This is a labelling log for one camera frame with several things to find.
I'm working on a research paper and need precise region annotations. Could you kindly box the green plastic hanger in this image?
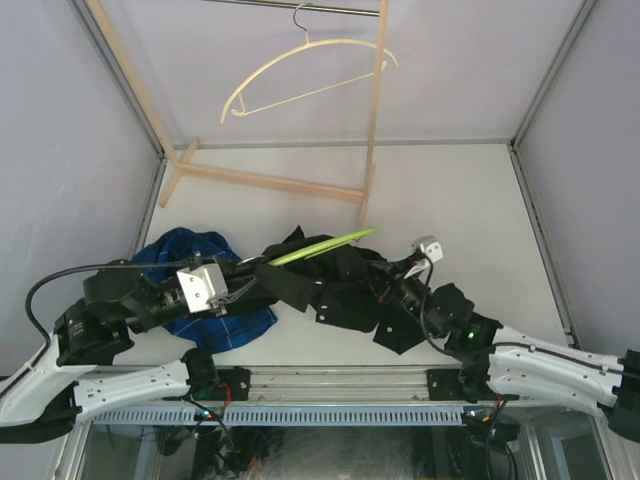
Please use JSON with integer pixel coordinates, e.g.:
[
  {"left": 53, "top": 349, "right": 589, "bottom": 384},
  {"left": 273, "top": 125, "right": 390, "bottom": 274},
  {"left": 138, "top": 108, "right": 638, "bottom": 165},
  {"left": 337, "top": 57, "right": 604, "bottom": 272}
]
[{"left": 238, "top": 227, "right": 381, "bottom": 267}]

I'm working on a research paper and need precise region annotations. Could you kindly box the blue slotted cable duct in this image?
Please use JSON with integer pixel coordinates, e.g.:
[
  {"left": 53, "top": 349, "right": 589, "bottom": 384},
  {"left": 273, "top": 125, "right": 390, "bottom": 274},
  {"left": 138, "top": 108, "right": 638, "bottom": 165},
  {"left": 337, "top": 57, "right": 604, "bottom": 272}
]
[{"left": 93, "top": 405, "right": 465, "bottom": 427}]

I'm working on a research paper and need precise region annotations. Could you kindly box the black left camera cable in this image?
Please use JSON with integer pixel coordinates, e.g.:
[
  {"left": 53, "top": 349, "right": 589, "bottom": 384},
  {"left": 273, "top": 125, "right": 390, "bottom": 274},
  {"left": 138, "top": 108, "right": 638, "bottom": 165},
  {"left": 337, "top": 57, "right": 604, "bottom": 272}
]
[{"left": 25, "top": 252, "right": 201, "bottom": 351}]

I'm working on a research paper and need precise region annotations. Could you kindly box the black button shirt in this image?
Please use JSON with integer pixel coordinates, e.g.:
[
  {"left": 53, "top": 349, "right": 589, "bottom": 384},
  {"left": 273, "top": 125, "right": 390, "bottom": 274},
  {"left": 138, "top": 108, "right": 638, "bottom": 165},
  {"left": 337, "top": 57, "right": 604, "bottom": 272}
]
[{"left": 219, "top": 224, "right": 436, "bottom": 355}]

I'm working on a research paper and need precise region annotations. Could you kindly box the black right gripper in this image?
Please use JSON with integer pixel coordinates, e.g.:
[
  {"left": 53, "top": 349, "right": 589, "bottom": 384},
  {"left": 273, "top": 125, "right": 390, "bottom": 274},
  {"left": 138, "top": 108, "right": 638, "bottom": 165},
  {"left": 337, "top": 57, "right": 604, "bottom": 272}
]
[{"left": 362, "top": 254, "right": 441, "bottom": 339}]

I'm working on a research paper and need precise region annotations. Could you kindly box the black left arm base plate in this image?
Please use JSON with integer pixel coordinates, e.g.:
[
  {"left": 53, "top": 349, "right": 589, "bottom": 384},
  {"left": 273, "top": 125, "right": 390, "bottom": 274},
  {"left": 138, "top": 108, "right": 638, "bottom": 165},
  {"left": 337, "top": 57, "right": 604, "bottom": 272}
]
[{"left": 163, "top": 366, "right": 252, "bottom": 402}]

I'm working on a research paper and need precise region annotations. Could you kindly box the black camera cable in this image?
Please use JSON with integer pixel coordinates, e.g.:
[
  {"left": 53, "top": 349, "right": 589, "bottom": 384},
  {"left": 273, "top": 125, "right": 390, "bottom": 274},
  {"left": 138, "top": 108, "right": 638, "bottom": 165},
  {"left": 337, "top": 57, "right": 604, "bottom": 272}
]
[
  {"left": 25, "top": 252, "right": 201, "bottom": 351},
  {"left": 418, "top": 257, "right": 451, "bottom": 354}
]

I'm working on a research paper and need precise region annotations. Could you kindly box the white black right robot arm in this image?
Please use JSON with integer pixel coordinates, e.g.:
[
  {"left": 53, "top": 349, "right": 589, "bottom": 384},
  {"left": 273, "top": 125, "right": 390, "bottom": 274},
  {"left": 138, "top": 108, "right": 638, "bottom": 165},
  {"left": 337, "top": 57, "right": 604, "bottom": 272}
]
[{"left": 369, "top": 252, "right": 639, "bottom": 442}]

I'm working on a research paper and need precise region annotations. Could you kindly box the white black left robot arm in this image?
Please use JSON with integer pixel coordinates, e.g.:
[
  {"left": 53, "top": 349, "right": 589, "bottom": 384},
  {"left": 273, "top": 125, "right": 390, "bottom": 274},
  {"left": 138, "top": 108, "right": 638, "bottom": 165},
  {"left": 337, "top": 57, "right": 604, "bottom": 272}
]
[{"left": 1, "top": 260, "right": 256, "bottom": 444}]

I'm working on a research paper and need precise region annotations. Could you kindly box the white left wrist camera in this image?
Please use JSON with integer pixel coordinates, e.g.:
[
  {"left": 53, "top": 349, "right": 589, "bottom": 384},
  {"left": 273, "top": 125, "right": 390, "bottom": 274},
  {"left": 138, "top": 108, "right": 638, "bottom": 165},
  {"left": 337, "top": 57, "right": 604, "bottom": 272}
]
[{"left": 176, "top": 263, "right": 228, "bottom": 314}]

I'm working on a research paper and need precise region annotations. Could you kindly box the wooden clothes rack frame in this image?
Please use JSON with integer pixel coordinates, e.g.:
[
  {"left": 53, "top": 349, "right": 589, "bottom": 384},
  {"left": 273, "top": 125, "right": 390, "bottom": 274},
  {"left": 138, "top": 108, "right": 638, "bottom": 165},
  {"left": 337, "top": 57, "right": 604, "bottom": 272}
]
[{"left": 85, "top": 1, "right": 389, "bottom": 227}]

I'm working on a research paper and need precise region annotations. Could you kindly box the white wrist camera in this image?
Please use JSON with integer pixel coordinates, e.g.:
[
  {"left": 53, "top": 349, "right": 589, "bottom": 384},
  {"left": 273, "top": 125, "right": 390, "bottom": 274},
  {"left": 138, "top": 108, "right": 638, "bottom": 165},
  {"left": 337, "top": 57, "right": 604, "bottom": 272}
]
[
  {"left": 176, "top": 263, "right": 228, "bottom": 314},
  {"left": 404, "top": 236, "right": 444, "bottom": 278}
]

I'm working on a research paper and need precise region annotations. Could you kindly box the blue plaid shirt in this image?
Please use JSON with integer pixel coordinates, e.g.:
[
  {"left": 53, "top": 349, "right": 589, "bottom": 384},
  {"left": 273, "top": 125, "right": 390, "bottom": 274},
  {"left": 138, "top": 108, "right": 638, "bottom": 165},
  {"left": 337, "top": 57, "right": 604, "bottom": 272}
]
[{"left": 133, "top": 227, "right": 278, "bottom": 354}]

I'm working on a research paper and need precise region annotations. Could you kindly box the metal hanging rod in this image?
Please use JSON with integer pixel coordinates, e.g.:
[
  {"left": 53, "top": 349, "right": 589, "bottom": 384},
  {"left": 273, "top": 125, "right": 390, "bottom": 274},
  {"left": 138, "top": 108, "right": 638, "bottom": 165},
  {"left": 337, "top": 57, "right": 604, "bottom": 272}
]
[{"left": 210, "top": 0, "right": 380, "bottom": 17}]

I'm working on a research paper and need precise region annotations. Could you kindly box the beige plastic hanger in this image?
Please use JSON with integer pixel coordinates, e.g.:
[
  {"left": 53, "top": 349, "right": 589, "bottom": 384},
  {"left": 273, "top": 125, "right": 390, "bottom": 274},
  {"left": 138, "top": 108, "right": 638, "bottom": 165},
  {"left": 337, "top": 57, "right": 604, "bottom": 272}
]
[{"left": 217, "top": 10, "right": 403, "bottom": 126}]

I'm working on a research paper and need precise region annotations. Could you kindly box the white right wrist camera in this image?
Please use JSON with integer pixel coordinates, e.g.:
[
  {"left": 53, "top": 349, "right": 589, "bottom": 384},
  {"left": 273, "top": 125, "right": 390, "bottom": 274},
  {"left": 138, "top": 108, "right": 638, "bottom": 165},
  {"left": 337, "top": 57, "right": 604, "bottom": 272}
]
[{"left": 404, "top": 236, "right": 444, "bottom": 278}]

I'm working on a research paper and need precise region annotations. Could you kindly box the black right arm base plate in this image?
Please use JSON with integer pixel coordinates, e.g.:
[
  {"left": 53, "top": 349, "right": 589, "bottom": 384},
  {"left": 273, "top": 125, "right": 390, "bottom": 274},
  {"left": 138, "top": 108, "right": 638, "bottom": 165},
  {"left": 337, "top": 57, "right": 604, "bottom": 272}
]
[{"left": 426, "top": 368, "right": 497, "bottom": 403}]

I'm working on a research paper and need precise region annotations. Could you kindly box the aluminium extrusion rail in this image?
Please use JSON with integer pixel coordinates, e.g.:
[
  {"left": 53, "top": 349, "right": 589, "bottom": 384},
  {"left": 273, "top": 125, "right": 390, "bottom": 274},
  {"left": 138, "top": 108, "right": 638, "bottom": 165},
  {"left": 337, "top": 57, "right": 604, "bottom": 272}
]
[{"left": 72, "top": 363, "right": 615, "bottom": 405}]

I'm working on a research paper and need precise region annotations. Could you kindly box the black right camera cable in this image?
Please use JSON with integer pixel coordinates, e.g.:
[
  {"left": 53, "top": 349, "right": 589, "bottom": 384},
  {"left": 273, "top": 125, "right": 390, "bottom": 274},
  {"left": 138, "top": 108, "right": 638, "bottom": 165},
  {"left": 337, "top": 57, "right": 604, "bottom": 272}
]
[{"left": 418, "top": 257, "right": 451, "bottom": 354}]

